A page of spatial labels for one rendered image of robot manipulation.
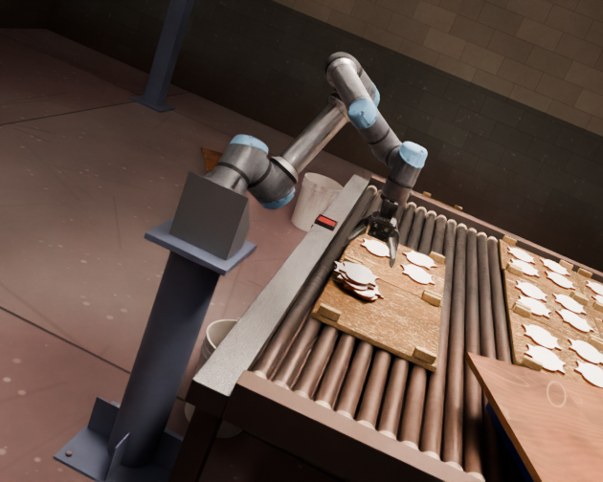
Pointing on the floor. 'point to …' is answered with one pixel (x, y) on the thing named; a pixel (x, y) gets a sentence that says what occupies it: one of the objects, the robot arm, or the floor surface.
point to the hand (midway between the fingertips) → (367, 256)
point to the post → (166, 56)
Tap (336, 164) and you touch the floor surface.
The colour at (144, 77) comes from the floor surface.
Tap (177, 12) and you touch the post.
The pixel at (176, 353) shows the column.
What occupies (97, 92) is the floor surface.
